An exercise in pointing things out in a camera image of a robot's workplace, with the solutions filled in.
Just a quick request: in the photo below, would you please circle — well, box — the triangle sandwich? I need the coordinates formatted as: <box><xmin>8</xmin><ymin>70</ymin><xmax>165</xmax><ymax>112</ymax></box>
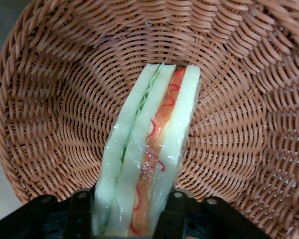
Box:
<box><xmin>92</xmin><ymin>62</ymin><xmax>201</xmax><ymax>238</ymax></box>

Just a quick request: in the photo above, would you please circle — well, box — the round brown wicker basket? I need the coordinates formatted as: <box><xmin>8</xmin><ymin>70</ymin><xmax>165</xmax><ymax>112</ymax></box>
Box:
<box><xmin>0</xmin><ymin>0</ymin><xmax>299</xmax><ymax>239</ymax></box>

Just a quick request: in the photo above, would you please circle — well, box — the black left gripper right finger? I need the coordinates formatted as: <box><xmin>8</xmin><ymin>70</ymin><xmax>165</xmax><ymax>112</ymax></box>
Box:
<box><xmin>151</xmin><ymin>188</ymin><xmax>270</xmax><ymax>239</ymax></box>

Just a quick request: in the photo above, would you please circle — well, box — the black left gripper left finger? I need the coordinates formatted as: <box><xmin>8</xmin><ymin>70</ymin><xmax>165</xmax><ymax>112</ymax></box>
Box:
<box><xmin>0</xmin><ymin>188</ymin><xmax>97</xmax><ymax>239</ymax></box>

